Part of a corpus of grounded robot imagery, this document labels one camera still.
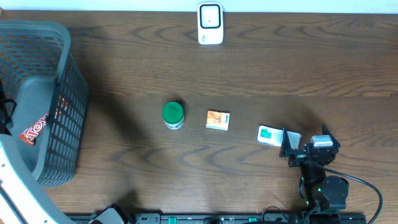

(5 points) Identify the red Top chocolate bar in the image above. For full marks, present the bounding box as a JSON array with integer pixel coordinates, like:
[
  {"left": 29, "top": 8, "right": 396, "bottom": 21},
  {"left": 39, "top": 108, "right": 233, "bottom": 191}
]
[{"left": 19, "top": 96, "right": 69, "bottom": 146}]

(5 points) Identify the orange white snack packet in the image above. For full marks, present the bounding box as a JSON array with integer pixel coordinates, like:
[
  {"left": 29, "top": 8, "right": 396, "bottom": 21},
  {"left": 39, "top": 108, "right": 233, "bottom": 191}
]
[{"left": 206, "top": 111, "right": 230, "bottom": 131}]

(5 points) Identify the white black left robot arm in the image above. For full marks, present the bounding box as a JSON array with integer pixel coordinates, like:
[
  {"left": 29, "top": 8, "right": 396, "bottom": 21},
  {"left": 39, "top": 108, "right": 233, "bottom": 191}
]
[{"left": 1, "top": 134, "right": 76, "bottom": 224}]

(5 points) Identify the green lid white jar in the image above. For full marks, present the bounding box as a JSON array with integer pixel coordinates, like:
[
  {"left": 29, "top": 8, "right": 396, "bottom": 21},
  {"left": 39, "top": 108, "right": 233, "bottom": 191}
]
[{"left": 162, "top": 101, "right": 185, "bottom": 130}]

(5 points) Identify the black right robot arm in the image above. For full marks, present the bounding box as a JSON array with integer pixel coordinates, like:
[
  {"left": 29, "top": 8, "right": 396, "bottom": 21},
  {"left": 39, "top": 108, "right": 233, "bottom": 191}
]
[{"left": 279, "top": 125, "right": 349, "bottom": 223}]

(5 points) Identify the grey plastic shopping basket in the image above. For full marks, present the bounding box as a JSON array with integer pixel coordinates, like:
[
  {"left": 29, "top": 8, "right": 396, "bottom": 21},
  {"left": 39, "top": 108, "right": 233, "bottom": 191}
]
[{"left": 1, "top": 20, "right": 89, "bottom": 187}]

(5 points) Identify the white green carton box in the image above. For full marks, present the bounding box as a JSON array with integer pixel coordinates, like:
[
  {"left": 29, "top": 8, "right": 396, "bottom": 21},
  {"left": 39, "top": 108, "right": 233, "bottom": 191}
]
[{"left": 257, "top": 126, "right": 301, "bottom": 149}]

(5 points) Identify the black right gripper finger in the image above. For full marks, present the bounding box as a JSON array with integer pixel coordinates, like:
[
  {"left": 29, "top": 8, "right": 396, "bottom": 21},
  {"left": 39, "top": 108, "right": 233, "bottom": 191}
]
[
  {"left": 322, "top": 124, "right": 340, "bottom": 146},
  {"left": 279, "top": 128, "right": 292, "bottom": 157}
]

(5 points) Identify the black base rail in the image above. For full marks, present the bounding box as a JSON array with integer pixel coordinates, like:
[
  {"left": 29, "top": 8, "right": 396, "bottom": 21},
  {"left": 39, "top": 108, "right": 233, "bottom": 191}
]
[{"left": 68, "top": 212, "right": 368, "bottom": 224}]

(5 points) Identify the white barcode scanner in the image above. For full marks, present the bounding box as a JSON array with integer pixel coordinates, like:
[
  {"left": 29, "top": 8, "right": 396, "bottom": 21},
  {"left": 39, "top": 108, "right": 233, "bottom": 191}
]
[{"left": 197, "top": 2, "right": 224, "bottom": 45}]

